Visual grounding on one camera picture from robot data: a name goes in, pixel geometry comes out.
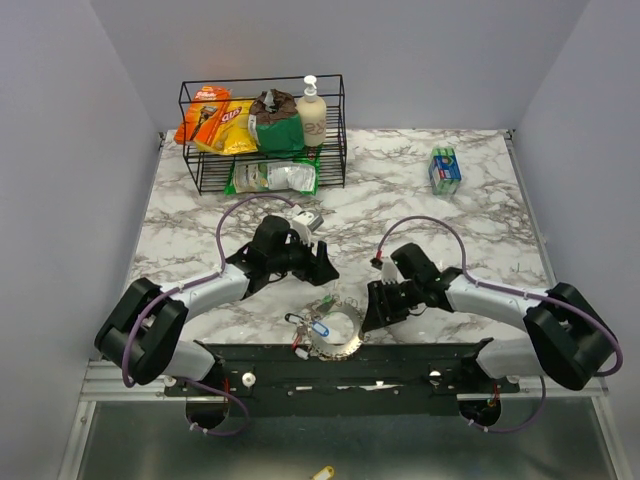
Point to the cream soap pump bottle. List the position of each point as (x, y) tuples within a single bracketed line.
[(312, 110)]

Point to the yellow tag on floor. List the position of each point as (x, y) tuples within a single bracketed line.
[(326, 473)]

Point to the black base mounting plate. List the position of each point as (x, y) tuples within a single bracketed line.
[(387, 379)]

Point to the orange razor package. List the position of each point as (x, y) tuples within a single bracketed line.
[(203, 116)]

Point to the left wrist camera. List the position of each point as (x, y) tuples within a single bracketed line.
[(305, 223)]

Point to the blue green sponge pack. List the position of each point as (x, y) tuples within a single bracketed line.
[(444, 172)]

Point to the black wire rack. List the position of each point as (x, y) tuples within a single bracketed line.
[(210, 171)]

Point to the green white snack bag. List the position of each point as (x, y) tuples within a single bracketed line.
[(299, 173)]

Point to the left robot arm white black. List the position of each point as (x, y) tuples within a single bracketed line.
[(142, 333)]

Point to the green brown bag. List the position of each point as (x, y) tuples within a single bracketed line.
[(275, 124)]

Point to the green key tag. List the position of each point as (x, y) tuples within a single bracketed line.
[(328, 301)]

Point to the yellow chips bag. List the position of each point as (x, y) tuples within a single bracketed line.
[(228, 133)]

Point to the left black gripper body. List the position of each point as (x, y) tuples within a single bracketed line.
[(296, 258)]

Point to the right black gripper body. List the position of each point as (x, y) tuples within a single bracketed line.
[(407, 296)]

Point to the black key tag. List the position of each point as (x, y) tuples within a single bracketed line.
[(293, 318)]

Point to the blue tag loose key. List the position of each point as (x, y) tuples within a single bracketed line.
[(310, 341)]

